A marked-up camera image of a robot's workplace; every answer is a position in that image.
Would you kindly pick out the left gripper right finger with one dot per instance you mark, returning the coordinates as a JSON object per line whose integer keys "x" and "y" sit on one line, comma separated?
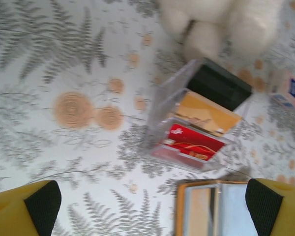
{"x": 282, "y": 211}

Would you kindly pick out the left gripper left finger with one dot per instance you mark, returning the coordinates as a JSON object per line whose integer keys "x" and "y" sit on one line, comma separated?
{"x": 12, "y": 214}

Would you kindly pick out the orange card holder wallet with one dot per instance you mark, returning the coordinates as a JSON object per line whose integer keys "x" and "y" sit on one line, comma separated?
{"x": 199, "y": 211}

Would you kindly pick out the red VIP card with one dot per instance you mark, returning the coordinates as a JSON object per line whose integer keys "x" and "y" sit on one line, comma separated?
{"x": 194, "y": 141}

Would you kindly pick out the gold card stack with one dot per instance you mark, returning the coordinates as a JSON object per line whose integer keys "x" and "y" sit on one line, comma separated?
{"x": 209, "y": 113}

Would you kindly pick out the pink packet with blue label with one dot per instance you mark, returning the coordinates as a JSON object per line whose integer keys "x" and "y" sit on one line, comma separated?
{"x": 288, "y": 91}

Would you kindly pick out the cream plush dog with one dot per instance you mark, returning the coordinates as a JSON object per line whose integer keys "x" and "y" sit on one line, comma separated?
{"x": 236, "y": 27}

